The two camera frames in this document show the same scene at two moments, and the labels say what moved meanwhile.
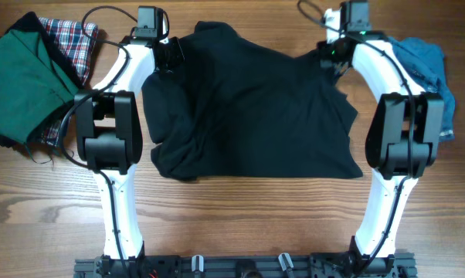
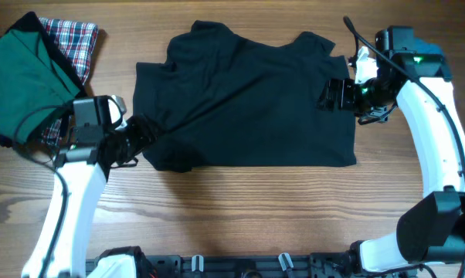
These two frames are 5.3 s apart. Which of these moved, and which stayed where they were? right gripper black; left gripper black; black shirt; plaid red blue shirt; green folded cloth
Moved: black shirt; left gripper black; right gripper black
Stayed: plaid red blue shirt; green folded cloth
